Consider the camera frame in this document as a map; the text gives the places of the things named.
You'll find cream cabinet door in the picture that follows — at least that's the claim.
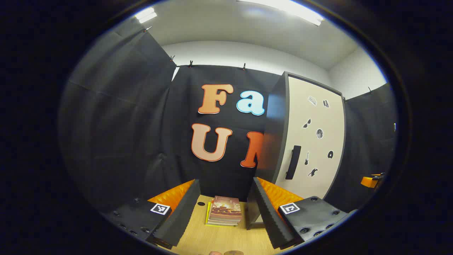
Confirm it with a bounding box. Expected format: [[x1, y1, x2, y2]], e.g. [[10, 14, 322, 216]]
[[274, 76, 345, 199]]

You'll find ceiling light panel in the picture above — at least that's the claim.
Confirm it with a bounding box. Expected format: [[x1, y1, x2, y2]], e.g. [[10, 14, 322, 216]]
[[134, 7, 158, 24]]

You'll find black backdrop cloth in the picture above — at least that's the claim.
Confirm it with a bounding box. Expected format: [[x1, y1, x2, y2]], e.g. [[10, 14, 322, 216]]
[[58, 16, 398, 216]]

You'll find brown cover book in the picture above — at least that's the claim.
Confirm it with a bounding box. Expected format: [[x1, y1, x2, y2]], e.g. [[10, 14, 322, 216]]
[[208, 196, 243, 223]]

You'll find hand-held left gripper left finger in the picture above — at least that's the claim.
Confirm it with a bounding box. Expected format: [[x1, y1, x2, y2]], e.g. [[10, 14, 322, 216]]
[[101, 179, 201, 250]]

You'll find row of black cloth clamps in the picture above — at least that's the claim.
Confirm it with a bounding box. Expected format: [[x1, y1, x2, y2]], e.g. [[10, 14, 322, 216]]
[[143, 25, 372, 92]]

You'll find yellow book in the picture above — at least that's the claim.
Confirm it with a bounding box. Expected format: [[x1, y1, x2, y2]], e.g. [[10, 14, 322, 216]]
[[205, 202, 238, 227]]

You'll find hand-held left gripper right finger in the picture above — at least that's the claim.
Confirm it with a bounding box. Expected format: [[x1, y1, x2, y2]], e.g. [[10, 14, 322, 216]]
[[252, 177, 351, 250]]

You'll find black cabinet door handle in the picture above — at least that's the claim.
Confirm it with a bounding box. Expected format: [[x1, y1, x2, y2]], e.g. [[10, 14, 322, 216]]
[[285, 145, 302, 180]]

